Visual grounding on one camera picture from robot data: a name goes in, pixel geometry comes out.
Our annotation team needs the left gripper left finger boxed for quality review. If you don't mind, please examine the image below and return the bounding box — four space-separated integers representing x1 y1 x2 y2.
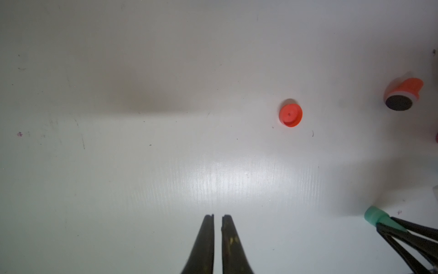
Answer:
181 215 214 274

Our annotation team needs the red stamp top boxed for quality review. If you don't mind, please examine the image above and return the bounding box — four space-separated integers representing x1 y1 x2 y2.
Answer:
384 78 424 111

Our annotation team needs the green stamp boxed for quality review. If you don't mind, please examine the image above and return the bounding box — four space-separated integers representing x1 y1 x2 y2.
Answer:
364 206 407 232

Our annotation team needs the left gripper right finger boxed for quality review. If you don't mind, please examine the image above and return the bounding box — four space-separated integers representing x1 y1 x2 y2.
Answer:
221 215 253 274

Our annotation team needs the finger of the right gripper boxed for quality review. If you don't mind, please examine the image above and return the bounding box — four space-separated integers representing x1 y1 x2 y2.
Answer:
376 217 438 274

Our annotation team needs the red cap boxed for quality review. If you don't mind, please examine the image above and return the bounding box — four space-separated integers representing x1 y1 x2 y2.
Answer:
279 103 303 127

